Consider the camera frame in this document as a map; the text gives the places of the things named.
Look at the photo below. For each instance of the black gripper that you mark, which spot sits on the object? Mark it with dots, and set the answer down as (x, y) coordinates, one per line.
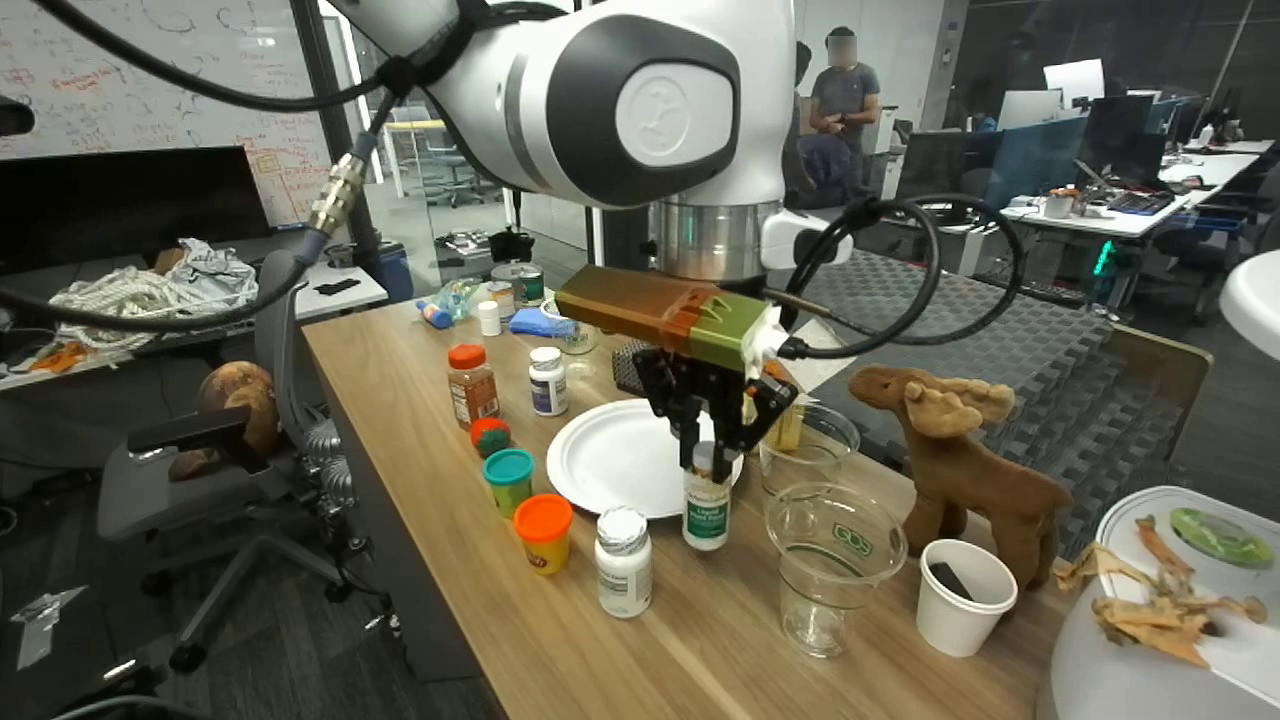
(715, 384)

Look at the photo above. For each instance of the white bottle green label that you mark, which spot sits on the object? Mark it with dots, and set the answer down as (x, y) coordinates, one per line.
(704, 512)

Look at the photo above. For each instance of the white bottle black text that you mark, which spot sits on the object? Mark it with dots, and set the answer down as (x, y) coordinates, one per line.
(620, 573)

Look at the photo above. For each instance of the white bottle blue label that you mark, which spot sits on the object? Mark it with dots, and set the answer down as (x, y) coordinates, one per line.
(546, 384)

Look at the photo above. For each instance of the orange lid dough tub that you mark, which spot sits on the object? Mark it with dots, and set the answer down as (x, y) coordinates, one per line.
(546, 517)

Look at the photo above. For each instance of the teal lid dough tub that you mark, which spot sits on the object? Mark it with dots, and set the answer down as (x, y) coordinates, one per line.
(510, 469)

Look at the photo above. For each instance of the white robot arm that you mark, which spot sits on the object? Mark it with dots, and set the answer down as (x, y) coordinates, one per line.
(533, 93)

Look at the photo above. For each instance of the white paper plate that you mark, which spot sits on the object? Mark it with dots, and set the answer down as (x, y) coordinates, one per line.
(607, 463)

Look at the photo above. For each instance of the yellow cardboard box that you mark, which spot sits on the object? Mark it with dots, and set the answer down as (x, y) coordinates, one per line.
(791, 431)

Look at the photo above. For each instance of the clear cup green logo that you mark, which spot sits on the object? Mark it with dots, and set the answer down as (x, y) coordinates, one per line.
(833, 586)
(812, 463)

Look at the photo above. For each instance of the grey foam block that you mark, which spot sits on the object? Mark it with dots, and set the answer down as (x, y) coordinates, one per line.
(624, 372)

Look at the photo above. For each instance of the blue cloth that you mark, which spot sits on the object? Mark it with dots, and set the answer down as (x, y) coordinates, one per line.
(542, 321)

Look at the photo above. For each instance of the red toy strawberry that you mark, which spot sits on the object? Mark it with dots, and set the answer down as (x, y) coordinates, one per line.
(491, 431)

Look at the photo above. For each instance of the tin can teal label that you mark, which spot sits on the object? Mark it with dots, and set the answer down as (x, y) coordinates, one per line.
(528, 285)

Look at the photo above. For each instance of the spice jar orange lid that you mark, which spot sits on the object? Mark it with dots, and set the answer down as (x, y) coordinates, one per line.
(471, 393)

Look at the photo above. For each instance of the small white jar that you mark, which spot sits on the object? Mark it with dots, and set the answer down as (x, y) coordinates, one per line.
(491, 319)

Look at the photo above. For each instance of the brown plush moose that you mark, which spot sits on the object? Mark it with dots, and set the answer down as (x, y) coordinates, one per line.
(974, 481)

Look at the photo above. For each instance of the white paper cup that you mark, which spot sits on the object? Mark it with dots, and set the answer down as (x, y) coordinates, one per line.
(960, 621)

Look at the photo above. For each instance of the grey foam floor mat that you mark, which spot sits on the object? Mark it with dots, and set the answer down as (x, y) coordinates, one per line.
(1042, 360)

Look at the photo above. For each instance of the person in grey shirt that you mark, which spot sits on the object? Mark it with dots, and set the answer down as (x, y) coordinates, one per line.
(842, 107)

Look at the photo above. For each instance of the brown plush toy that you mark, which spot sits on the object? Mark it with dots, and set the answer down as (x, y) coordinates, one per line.
(240, 400)

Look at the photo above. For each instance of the white plastic bin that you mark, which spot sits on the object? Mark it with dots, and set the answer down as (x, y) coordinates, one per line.
(1134, 673)

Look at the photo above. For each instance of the white office desk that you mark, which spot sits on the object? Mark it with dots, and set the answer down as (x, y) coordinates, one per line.
(1134, 215)

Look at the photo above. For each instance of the black office chair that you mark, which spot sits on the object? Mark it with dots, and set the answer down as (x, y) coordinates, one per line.
(201, 505)

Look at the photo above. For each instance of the taped wrist camera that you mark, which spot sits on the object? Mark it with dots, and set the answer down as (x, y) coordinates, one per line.
(665, 319)

